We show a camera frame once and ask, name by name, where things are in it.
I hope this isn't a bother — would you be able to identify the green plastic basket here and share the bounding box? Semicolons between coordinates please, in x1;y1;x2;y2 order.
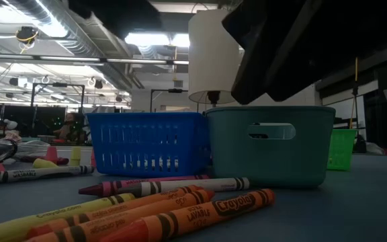
327;128;359;171

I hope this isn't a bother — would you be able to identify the hanging yellow cable reel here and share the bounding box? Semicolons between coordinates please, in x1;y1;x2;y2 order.
14;26;40;54

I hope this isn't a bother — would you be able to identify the black gantry frame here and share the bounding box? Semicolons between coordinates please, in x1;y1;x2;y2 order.
30;82;86;117

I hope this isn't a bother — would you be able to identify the black metal frame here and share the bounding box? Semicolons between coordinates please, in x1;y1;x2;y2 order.
148;87;189;114

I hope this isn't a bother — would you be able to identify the white cylindrical lamp shade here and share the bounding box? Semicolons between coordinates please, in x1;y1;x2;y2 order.
187;9;245;114

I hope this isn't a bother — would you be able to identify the yellow hanging cord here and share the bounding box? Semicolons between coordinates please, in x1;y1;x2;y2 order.
347;56;359;130

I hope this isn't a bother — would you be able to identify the yellow eraser cap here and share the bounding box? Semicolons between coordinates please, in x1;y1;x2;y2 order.
69;145;82;167
32;157;60;169

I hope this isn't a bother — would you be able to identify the yellow crayon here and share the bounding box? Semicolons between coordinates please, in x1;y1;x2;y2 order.
0;192;136;242

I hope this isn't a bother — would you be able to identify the orange crayon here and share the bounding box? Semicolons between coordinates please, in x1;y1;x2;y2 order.
99;188;276;242
25;184;205;240
21;190;215;242

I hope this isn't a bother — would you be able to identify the white crayon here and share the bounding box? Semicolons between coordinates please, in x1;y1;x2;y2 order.
116;177;251;198
0;165;95;185

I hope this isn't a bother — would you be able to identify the blue plastic basket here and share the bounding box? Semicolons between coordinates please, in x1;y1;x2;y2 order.
85;112;212;178

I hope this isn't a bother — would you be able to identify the teal plastic bin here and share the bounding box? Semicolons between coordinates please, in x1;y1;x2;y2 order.
204;106;337;188

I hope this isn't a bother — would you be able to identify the person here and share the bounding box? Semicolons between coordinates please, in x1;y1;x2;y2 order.
52;112;89;142

